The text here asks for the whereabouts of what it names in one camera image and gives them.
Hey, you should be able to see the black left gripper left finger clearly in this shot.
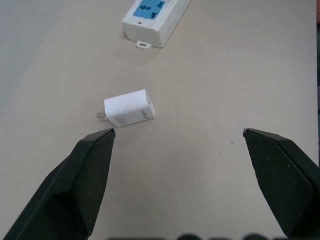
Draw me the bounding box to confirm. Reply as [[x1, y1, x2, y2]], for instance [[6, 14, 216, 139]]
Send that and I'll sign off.
[[0, 128, 116, 240]]

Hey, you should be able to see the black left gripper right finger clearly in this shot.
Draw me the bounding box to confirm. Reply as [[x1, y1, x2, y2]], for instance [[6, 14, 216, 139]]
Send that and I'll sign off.
[[242, 127, 320, 238]]

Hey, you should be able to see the white plug adapter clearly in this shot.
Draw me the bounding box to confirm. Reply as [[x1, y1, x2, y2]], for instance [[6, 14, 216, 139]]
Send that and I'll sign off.
[[96, 88, 156, 128]]

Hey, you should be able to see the white power strip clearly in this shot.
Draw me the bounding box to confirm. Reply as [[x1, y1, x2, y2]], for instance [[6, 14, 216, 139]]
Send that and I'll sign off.
[[121, 0, 192, 50]]

